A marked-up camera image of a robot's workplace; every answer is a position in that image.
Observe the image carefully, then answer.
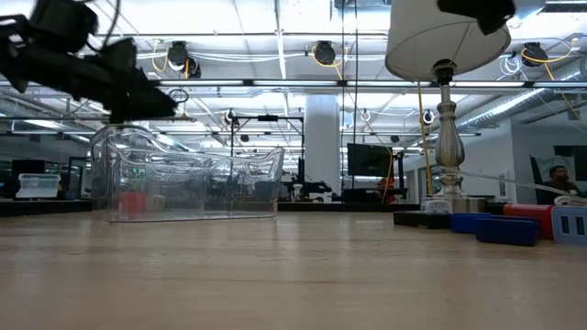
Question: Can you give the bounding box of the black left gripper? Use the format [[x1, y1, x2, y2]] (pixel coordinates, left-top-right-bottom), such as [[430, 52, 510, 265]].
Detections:
[[0, 16, 179, 124]]

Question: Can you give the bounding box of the red rectangular box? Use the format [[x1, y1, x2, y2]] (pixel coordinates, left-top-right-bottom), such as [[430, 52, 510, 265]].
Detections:
[[503, 203, 555, 240], [119, 191, 149, 215]]

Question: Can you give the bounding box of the clear plastic bin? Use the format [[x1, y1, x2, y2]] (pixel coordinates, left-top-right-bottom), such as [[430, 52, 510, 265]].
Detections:
[[90, 122, 286, 224]]

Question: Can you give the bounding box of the small white box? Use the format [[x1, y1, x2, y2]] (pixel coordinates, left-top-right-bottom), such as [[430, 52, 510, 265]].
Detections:
[[420, 197, 455, 215]]

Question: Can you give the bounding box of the blue rectangular case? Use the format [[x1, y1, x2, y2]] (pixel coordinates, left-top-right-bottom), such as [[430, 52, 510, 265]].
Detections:
[[450, 212, 493, 236], [475, 216, 541, 248]]

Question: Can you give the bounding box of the black rectangular case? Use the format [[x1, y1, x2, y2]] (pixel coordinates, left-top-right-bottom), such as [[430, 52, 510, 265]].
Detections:
[[393, 211, 454, 230]]

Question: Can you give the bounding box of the light blue box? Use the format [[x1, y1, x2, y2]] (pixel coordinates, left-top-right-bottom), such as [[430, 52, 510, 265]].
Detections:
[[550, 205, 587, 245]]

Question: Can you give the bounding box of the white shade table lamp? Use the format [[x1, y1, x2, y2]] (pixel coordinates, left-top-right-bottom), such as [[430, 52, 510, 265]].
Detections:
[[384, 0, 513, 215]]

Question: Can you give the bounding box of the white storage tub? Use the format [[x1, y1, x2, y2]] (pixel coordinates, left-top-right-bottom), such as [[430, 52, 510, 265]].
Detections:
[[16, 172, 62, 200]]

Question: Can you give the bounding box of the seated person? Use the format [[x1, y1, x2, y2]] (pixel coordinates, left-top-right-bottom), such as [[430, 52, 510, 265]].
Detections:
[[534, 164, 582, 206]]

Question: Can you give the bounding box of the white pillar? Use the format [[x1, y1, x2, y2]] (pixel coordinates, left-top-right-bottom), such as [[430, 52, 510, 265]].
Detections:
[[304, 93, 343, 196]]

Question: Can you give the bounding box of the black monitor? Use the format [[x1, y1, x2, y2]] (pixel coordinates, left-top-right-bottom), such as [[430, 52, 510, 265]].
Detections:
[[347, 142, 394, 179]]

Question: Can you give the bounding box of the black ceiling cord reel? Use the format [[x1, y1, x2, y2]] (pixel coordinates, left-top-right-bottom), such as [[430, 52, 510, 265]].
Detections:
[[313, 40, 338, 67], [166, 40, 203, 80], [521, 41, 549, 68]]

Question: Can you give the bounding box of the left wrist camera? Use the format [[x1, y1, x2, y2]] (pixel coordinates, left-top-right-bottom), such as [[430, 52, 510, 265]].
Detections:
[[28, 0, 100, 54]]

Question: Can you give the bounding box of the black background rig frame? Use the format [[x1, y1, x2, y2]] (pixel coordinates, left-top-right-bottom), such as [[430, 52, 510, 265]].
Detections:
[[228, 114, 306, 199]]

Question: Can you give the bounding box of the black table frame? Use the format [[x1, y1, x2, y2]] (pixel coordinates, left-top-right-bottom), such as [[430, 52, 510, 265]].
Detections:
[[0, 199, 423, 217]]

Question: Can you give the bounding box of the yellow hanging cord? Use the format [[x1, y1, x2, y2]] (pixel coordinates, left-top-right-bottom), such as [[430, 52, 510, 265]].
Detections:
[[415, 82, 435, 197]]

